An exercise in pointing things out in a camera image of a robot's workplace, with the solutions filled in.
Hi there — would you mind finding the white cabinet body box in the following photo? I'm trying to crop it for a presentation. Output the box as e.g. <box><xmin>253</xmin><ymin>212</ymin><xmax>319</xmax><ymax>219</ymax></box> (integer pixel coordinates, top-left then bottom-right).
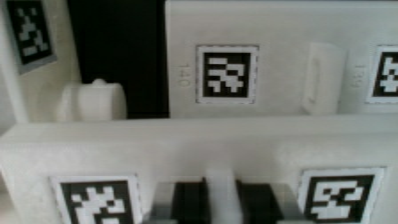
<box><xmin>0</xmin><ymin>114</ymin><xmax>398</xmax><ymax>224</ymax></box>

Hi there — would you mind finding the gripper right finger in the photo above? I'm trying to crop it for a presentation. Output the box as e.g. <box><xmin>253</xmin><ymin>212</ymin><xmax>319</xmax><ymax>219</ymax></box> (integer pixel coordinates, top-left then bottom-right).
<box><xmin>235</xmin><ymin>180</ymin><xmax>297</xmax><ymax>224</ymax></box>

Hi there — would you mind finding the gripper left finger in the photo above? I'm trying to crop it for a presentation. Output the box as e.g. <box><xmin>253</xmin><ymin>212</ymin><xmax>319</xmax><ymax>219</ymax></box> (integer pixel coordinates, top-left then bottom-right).
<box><xmin>148</xmin><ymin>180</ymin><xmax>212</xmax><ymax>224</ymax></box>

